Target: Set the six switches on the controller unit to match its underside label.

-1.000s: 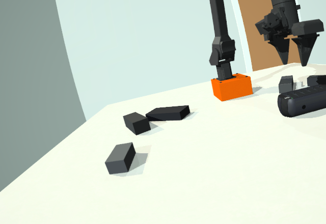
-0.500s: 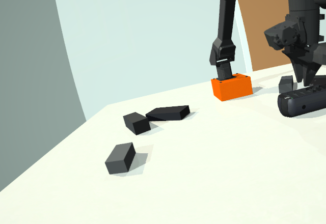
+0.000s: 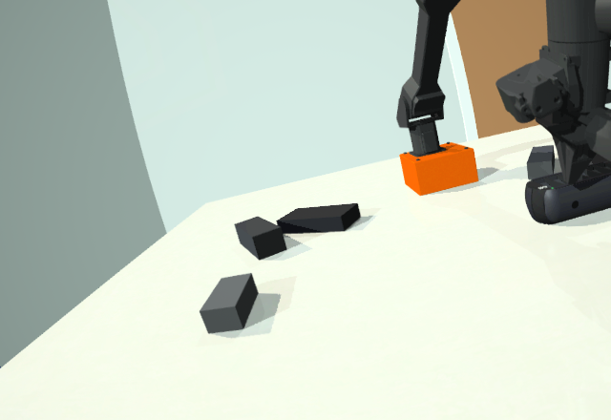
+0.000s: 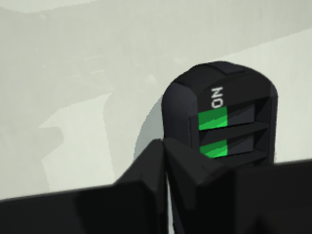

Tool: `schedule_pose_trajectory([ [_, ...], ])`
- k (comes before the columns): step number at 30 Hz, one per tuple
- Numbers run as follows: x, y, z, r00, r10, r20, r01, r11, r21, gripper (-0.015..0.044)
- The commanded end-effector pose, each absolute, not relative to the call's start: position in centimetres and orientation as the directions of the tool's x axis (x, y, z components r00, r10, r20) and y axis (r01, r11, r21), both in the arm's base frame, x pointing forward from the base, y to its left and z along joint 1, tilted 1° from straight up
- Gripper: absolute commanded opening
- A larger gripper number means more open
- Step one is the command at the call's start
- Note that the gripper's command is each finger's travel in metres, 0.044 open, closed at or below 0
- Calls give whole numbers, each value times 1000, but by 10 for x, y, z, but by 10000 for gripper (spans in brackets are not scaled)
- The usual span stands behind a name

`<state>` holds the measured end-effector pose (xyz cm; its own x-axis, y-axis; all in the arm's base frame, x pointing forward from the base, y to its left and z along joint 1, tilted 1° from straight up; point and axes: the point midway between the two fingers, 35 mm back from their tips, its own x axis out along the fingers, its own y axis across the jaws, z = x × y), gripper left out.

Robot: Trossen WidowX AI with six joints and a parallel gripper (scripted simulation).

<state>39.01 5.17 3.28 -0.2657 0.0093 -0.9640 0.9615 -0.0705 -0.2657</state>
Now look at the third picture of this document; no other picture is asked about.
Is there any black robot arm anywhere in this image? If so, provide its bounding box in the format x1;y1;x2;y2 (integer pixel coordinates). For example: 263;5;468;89
396;0;611;157

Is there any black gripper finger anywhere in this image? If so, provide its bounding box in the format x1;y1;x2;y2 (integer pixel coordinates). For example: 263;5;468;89
557;129;596;184
535;118;574;182

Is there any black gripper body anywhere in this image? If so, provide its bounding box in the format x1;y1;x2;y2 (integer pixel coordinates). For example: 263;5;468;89
539;38;611;161

